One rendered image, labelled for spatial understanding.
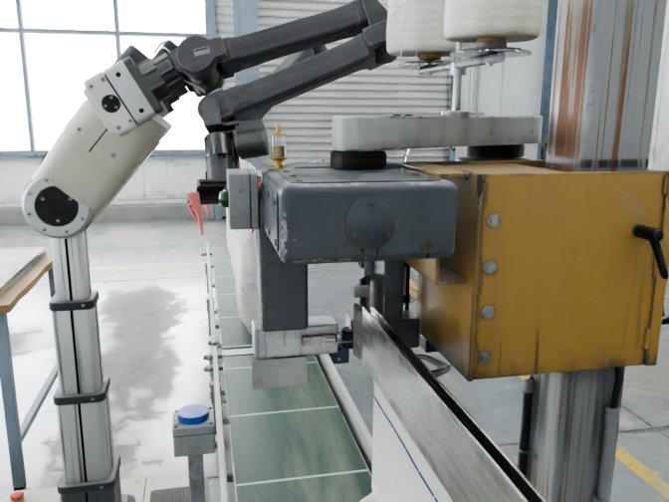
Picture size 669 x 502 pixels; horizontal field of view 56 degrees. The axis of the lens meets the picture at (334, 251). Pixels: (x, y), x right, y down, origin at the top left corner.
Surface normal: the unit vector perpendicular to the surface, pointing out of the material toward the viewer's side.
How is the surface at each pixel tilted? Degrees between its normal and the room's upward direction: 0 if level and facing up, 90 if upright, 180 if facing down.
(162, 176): 90
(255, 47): 70
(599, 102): 90
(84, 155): 115
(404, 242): 90
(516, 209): 90
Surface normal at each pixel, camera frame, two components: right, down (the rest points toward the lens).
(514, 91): 0.21, 0.22
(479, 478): -0.98, 0.04
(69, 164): -0.18, 0.61
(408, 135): 0.59, 0.18
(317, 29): -0.01, -0.11
